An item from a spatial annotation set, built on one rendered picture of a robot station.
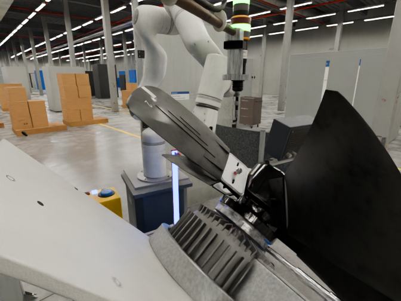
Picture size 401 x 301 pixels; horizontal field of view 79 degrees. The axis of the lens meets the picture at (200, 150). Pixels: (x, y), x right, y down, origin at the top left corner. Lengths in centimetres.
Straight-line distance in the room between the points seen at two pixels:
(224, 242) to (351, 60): 635
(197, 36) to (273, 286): 71
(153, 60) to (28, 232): 97
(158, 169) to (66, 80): 751
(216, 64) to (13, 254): 68
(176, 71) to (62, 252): 232
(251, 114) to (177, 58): 516
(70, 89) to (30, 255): 844
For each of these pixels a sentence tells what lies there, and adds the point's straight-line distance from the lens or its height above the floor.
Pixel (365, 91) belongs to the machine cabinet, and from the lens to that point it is 656.
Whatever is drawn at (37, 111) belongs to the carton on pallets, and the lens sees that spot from 806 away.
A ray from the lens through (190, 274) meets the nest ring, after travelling 44.
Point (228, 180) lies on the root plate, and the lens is 50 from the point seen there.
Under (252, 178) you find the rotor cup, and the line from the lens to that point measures 54.
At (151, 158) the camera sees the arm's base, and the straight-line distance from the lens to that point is 125.
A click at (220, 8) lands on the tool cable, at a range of 45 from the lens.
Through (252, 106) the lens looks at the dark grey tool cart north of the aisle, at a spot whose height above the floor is 68.
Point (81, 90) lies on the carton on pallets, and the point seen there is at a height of 109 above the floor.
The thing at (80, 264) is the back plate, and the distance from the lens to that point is 26.
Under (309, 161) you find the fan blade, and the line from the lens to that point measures 37.
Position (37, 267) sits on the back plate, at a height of 132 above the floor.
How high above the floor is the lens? 145
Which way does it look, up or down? 16 degrees down
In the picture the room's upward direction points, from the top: straight up
